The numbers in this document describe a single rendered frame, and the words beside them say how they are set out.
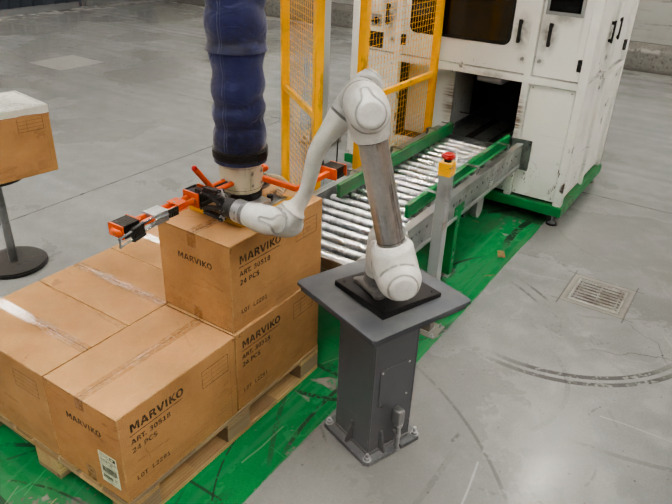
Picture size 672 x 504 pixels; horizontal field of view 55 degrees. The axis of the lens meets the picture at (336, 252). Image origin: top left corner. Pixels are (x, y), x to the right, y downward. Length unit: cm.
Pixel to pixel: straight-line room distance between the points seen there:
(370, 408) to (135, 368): 95
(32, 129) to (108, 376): 199
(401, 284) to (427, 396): 114
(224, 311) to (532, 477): 147
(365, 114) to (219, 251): 86
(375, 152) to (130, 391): 121
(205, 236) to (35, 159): 185
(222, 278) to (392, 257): 72
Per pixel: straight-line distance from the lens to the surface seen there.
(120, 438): 242
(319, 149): 226
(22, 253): 465
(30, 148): 417
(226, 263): 251
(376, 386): 267
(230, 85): 252
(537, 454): 310
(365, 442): 288
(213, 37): 250
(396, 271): 220
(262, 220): 230
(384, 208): 216
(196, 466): 288
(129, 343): 269
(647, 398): 362
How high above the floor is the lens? 210
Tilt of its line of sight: 28 degrees down
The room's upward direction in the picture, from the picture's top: 2 degrees clockwise
